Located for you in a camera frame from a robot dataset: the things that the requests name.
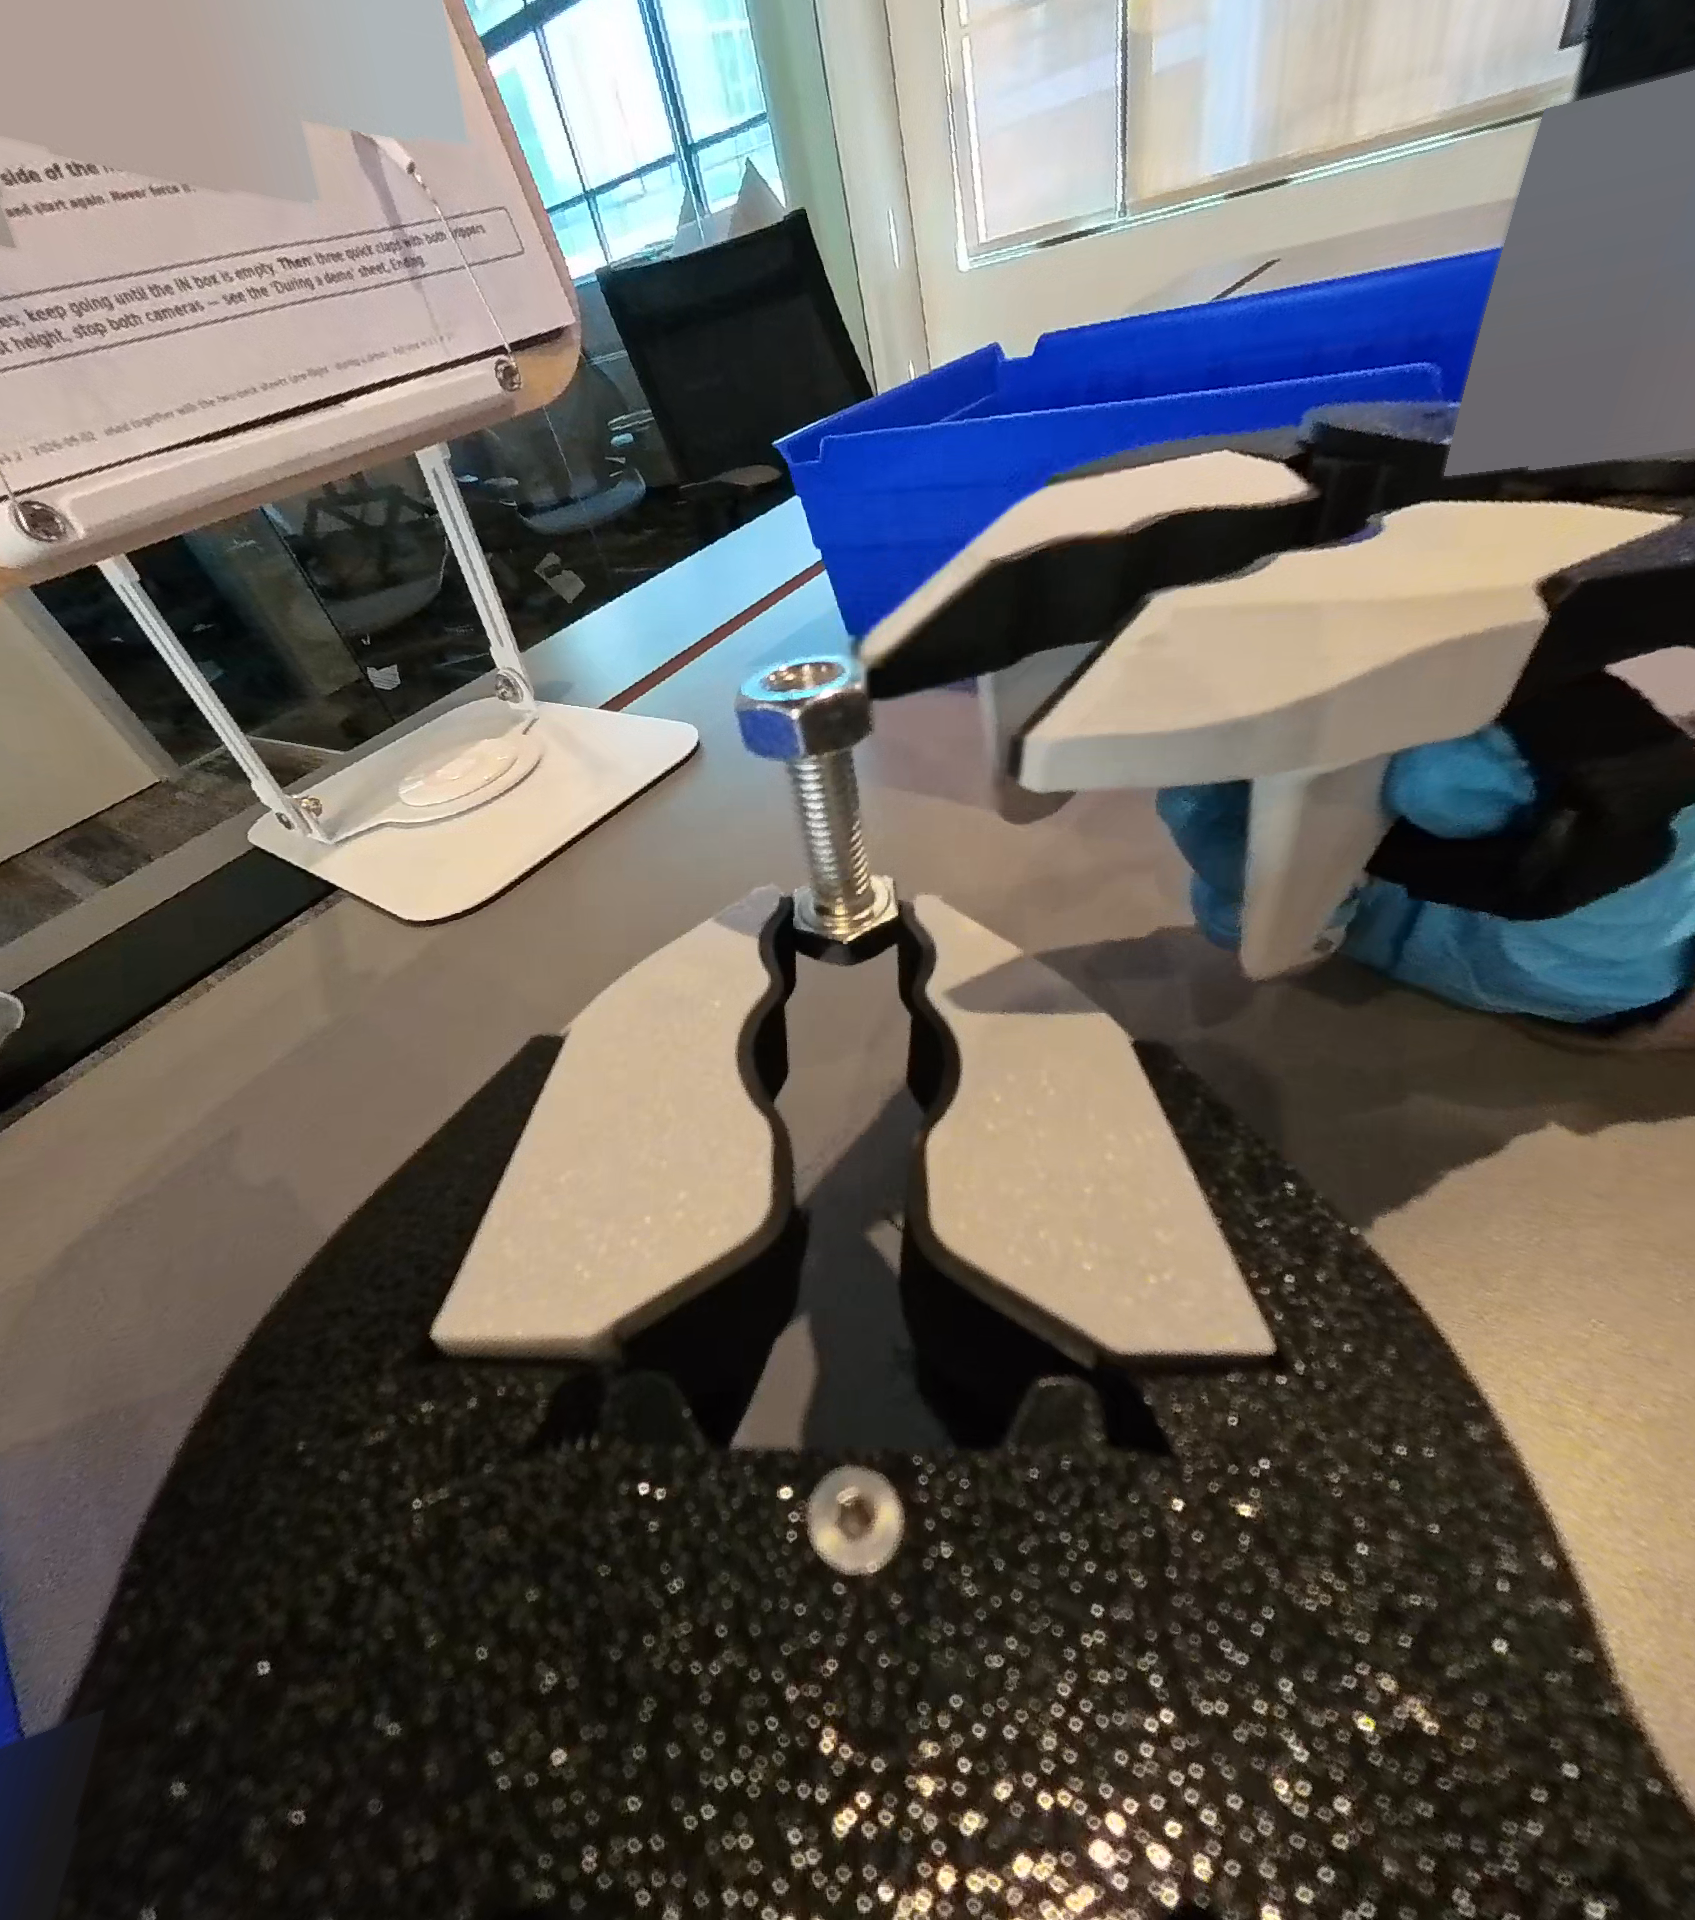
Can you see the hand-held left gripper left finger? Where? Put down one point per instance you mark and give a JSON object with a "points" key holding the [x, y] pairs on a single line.
{"points": [[606, 1186]]}

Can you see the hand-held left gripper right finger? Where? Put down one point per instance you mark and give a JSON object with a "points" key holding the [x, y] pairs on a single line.
{"points": [[1087, 1186]]}

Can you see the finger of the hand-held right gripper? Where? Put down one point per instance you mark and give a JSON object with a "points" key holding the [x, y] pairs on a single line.
{"points": [[1311, 645], [1087, 526]]}

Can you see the silver hex nut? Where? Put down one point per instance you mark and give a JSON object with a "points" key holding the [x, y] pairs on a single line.
{"points": [[848, 908]]}

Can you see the silver hex bolt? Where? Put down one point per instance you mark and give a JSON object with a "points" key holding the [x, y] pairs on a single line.
{"points": [[833, 810]]}

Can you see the person's right hand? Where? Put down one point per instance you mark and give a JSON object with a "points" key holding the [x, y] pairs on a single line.
{"points": [[1538, 968]]}

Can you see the wooden board document stand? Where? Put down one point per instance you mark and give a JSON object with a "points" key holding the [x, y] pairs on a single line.
{"points": [[516, 810]]}

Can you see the black office chair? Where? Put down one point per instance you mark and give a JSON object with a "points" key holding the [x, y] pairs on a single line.
{"points": [[727, 344]]}

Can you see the grey office chair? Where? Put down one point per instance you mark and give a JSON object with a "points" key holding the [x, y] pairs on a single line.
{"points": [[585, 480]]}

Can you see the printed instruction sheet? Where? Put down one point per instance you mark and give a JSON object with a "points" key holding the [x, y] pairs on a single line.
{"points": [[187, 330]]}

